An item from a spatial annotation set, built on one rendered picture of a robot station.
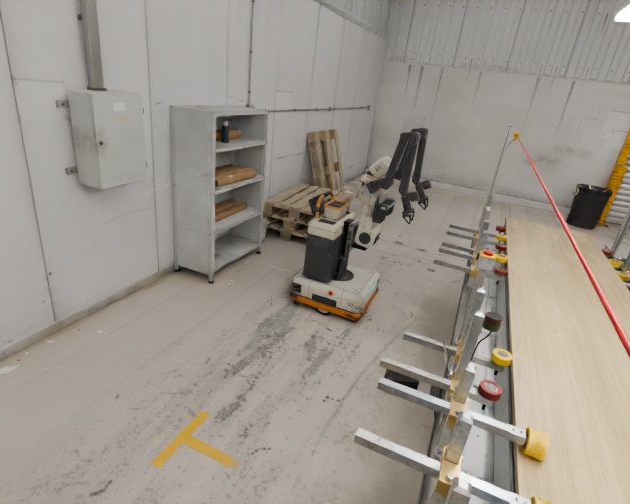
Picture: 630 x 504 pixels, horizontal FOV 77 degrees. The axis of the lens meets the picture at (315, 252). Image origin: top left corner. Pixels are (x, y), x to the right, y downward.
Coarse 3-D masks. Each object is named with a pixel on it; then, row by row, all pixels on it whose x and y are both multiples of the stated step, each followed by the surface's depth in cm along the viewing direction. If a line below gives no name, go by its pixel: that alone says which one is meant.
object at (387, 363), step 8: (384, 360) 161; (392, 360) 162; (392, 368) 160; (400, 368) 158; (408, 368) 158; (416, 368) 159; (408, 376) 158; (416, 376) 156; (424, 376) 155; (432, 376) 155; (432, 384) 155; (440, 384) 153; (448, 384) 152; (472, 392) 149; (480, 400) 148; (488, 400) 147
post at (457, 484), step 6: (456, 480) 80; (462, 480) 80; (456, 486) 79; (462, 486) 79; (468, 486) 79; (450, 492) 80; (456, 492) 78; (462, 492) 78; (468, 492) 78; (450, 498) 79; (456, 498) 79; (462, 498) 78; (468, 498) 78
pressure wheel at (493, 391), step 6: (480, 384) 147; (486, 384) 148; (492, 384) 148; (480, 390) 146; (486, 390) 144; (492, 390) 145; (498, 390) 145; (486, 396) 144; (492, 396) 143; (498, 396) 144
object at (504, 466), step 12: (504, 252) 309; (504, 264) 289; (504, 276) 269; (504, 288) 253; (504, 300) 239; (504, 312) 226; (504, 324) 214; (504, 336) 204; (504, 348) 195; (504, 372) 178; (504, 384) 171; (504, 396) 164; (504, 408) 158; (504, 420) 152; (504, 444) 142; (504, 456) 137; (504, 468) 133; (504, 480) 129
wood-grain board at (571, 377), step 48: (528, 240) 314; (576, 240) 329; (528, 288) 231; (576, 288) 239; (624, 288) 247; (528, 336) 183; (576, 336) 188; (528, 384) 151; (576, 384) 154; (624, 384) 158; (576, 432) 131; (624, 432) 134; (528, 480) 112; (576, 480) 114; (624, 480) 116
